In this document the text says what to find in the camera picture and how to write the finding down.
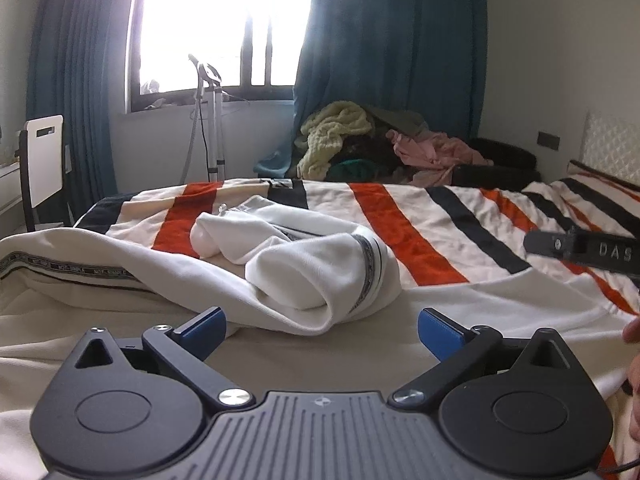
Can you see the white quilted headboard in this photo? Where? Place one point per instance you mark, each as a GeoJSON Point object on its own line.
{"type": "Point", "coordinates": [612, 142]}

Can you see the white garment with printed band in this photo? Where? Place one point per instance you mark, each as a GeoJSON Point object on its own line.
{"type": "Point", "coordinates": [280, 272]}

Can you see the striped orange black white blanket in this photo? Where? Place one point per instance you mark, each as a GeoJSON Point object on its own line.
{"type": "Point", "coordinates": [465, 265]}

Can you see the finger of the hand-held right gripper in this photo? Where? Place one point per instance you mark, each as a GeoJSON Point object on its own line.
{"type": "Point", "coordinates": [550, 244]}

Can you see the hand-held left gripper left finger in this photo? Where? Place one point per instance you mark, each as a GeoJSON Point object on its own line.
{"type": "Point", "coordinates": [206, 331]}

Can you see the dark wall socket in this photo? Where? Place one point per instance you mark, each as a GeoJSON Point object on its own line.
{"type": "Point", "coordinates": [548, 140]}

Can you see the white chair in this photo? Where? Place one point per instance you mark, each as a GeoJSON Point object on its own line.
{"type": "Point", "coordinates": [46, 160]}

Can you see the dark clothes pile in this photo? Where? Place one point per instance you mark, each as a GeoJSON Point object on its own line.
{"type": "Point", "coordinates": [367, 157]}

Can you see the white desk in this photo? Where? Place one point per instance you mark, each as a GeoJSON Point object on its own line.
{"type": "Point", "coordinates": [9, 185]}

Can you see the yellow knitted blanket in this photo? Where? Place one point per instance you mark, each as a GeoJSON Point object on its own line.
{"type": "Point", "coordinates": [332, 132]}

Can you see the pink garment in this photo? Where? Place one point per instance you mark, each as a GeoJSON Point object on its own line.
{"type": "Point", "coordinates": [430, 152]}

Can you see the black bag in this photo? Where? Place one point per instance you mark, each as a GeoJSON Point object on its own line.
{"type": "Point", "coordinates": [500, 160]}

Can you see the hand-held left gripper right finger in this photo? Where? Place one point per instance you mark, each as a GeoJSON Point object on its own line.
{"type": "Point", "coordinates": [439, 331]}

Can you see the window with dark frame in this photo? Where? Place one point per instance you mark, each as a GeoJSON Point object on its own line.
{"type": "Point", "coordinates": [210, 25]}

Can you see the teal curtain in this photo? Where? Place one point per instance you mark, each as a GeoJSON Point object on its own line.
{"type": "Point", "coordinates": [390, 45]}
{"type": "Point", "coordinates": [75, 85]}

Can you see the person's right hand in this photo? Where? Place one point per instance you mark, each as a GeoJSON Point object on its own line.
{"type": "Point", "coordinates": [635, 385]}

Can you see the white garment steamer stand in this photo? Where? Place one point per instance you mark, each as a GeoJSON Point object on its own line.
{"type": "Point", "coordinates": [215, 125]}

